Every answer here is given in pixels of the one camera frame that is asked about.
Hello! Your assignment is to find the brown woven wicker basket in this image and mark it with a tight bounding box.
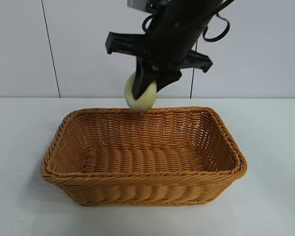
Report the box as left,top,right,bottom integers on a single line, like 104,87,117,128
41,106,248,207

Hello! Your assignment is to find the black cable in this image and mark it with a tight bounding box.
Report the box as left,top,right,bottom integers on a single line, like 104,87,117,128
142,14,154,33
203,13,233,42

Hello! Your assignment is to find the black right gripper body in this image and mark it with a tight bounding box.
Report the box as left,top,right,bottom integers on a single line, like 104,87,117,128
105,0,234,74

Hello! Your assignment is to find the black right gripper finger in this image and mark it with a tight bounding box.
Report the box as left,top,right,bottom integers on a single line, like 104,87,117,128
155,69,183,94
132,57,161,100

